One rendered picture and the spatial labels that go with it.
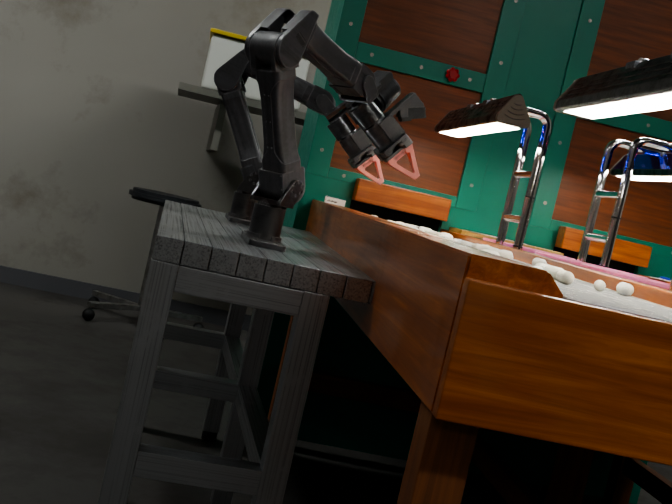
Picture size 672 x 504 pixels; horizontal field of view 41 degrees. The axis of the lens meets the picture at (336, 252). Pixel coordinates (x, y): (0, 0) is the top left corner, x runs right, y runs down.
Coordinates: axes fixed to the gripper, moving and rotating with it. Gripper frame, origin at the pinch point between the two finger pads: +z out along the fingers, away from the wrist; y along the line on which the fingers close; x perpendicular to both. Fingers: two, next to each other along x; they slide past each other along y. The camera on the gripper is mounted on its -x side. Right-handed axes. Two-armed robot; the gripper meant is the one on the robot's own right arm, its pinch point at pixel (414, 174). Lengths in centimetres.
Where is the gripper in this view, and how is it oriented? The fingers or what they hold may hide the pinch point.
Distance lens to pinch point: 194.5
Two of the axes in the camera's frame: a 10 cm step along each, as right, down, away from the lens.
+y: -1.6, -1.6, 9.7
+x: -7.6, 6.5, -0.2
